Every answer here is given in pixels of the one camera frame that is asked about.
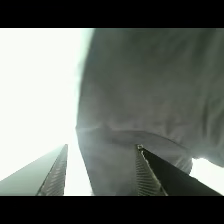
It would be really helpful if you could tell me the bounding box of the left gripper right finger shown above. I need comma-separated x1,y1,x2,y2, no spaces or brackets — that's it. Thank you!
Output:
135,144,223,197

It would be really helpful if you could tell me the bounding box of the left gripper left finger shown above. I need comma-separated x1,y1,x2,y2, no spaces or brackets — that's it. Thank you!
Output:
0,143,69,197

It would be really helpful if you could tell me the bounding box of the grey T-shirt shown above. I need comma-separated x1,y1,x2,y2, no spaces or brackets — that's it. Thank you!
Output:
75,28,224,197

